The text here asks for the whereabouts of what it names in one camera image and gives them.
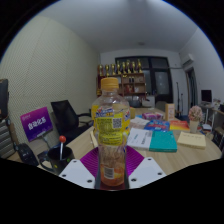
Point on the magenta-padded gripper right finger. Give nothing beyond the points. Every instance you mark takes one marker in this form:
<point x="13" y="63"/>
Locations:
<point x="146" y="171"/>

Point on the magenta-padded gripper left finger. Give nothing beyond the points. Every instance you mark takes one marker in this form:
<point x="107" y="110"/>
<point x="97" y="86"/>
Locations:
<point x="77" y="173"/>

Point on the clear yellow-labelled drink bottle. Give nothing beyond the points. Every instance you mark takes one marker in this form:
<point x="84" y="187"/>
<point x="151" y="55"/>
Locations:
<point x="111" y="133"/>

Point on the black dotted mug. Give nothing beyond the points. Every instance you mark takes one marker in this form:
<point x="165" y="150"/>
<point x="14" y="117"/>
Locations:
<point x="55" y="161"/>

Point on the teal book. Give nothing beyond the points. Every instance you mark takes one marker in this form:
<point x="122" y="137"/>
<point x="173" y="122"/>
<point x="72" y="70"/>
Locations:
<point x="163" y="141"/>

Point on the red-ball stirrer stick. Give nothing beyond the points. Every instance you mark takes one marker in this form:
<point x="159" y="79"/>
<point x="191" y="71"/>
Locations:
<point x="62" y="139"/>

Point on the blue book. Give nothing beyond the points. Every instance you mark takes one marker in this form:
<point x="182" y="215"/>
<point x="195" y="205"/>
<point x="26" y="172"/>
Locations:
<point x="156" y="125"/>

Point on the pink box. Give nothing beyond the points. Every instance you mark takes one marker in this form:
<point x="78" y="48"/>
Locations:
<point x="152" y="116"/>

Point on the orange book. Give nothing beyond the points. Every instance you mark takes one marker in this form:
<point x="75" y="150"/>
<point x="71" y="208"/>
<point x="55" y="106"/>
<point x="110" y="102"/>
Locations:
<point x="180" y="125"/>

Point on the black office chair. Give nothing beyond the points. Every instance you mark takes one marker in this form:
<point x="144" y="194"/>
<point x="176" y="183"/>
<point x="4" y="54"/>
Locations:
<point x="66" y="116"/>

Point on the yellow gift box red ribbon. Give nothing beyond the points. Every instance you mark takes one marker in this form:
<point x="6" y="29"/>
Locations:
<point x="132" y="112"/>

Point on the purple sign board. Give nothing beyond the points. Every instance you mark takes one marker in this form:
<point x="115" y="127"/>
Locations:
<point x="36" y="124"/>

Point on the orange standing carton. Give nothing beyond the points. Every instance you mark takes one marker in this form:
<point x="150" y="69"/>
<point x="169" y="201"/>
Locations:
<point x="170" y="111"/>

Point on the pink flowers in white pot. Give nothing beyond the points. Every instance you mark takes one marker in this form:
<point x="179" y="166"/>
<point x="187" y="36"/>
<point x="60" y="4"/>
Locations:
<point x="195" y="115"/>

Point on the black tripod stand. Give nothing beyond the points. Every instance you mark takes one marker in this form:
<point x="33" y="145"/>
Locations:
<point x="180" y="98"/>

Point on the red-brown shelf unit with trophies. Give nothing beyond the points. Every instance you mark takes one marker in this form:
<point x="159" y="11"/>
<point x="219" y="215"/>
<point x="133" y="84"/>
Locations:
<point x="133" y="85"/>

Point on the cluttered long side desk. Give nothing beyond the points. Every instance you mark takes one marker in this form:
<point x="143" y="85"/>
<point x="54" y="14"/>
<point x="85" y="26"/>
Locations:
<point x="215" y="113"/>

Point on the black framed glass door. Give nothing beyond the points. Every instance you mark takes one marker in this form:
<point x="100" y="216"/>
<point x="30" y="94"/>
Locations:
<point x="160" y="80"/>

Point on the black computer monitor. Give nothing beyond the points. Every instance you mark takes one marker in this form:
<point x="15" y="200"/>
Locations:
<point x="206" y="96"/>

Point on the white wall air conditioner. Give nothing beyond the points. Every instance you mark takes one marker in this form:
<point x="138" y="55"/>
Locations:
<point x="187" y="60"/>

